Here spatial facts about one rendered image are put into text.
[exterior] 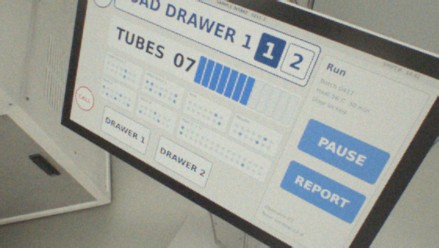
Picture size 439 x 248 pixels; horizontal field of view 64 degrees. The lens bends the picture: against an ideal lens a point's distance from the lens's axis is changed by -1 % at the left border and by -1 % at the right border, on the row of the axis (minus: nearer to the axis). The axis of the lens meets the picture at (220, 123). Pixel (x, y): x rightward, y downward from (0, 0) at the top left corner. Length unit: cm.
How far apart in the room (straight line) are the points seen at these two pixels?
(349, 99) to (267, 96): 10
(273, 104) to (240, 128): 6
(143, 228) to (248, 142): 115
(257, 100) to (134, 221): 121
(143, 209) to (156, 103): 111
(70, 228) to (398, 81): 147
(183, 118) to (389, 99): 27
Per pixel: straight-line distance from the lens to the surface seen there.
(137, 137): 56
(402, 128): 43
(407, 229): 167
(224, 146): 49
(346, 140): 44
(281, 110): 44
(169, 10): 50
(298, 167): 46
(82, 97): 62
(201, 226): 150
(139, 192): 163
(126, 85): 55
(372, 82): 42
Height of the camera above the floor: 148
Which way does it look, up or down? 59 degrees down
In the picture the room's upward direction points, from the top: 5 degrees counter-clockwise
